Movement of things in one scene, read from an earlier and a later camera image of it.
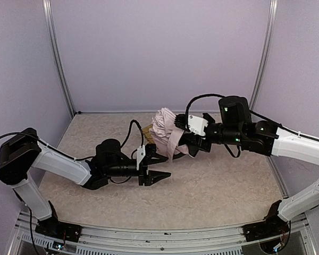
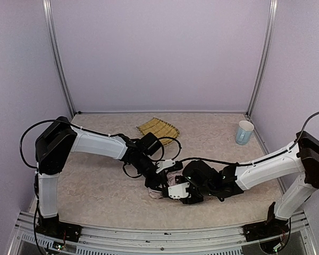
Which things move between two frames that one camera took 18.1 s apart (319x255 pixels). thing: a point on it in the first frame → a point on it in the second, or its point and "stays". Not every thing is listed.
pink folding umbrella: [165, 133] → [171, 174]
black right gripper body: [202, 138] → [192, 197]
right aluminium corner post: [273, 6] stays
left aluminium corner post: [51, 23] stays
